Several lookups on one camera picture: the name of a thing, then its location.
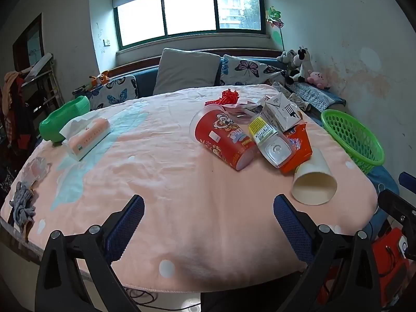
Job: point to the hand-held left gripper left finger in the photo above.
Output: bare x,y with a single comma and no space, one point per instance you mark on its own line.
125,230

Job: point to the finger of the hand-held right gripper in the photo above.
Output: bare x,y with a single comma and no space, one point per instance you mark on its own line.
408,179
393,203

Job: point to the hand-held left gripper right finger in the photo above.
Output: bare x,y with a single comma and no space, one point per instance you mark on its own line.
292,230

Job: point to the white paper cup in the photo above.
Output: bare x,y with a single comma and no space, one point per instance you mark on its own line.
313,175

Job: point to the green plastic basket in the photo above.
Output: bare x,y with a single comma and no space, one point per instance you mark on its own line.
357,143

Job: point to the orange snack packet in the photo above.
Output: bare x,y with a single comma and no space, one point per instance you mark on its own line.
300,151

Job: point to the clear bottle with yellow label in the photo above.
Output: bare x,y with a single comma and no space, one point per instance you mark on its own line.
269,143

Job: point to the red instant noodle cup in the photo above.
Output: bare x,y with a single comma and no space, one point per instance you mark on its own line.
224,139

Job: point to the white paper carton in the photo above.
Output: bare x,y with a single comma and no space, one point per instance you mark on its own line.
279,112

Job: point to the blue sheet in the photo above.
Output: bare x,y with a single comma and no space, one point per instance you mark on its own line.
385,177

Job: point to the pink plush blanket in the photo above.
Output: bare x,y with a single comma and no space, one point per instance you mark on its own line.
182,185

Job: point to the pink tissue box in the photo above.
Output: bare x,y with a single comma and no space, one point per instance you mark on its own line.
87,136

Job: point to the grey knitted cloth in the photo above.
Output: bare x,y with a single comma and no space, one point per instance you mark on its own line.
22,208

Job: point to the green plastic tub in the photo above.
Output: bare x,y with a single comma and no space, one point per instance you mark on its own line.
58,122

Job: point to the blue patterned towel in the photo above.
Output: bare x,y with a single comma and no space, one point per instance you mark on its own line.
312,94

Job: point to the pink round plush toy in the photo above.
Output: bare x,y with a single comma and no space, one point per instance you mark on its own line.
317,78

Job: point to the small butterfly print pillow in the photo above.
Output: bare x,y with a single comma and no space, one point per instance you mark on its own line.
113,92

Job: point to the red foam fruit net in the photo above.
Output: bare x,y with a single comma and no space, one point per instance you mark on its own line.
227,97

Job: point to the blue sofa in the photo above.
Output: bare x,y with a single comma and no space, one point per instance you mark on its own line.
146,81

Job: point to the orange fox plush toy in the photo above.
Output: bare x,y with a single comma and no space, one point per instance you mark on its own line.
102,78

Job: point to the black and white cow plush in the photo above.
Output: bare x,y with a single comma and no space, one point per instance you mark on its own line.
300,65

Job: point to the hanging clothes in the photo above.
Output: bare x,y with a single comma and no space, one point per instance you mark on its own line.
11,110

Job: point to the large butterfly print pillow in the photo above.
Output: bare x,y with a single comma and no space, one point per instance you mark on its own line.
247,68

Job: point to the wooden clothes rack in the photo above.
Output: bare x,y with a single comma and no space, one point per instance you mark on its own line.
45,81

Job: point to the grey pillow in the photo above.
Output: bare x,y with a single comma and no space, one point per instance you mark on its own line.
185,70

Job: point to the grey plush toy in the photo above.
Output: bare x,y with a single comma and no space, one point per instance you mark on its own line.
286,56

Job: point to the colourful pinwheel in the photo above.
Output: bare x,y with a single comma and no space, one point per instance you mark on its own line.
274,18

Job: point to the green framed window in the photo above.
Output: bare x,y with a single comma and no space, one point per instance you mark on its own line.
188,13

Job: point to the green wall sticker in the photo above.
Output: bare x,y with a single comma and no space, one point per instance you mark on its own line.
276,38

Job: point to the dark wooden door frame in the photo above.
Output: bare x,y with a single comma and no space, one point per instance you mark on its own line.
40,39

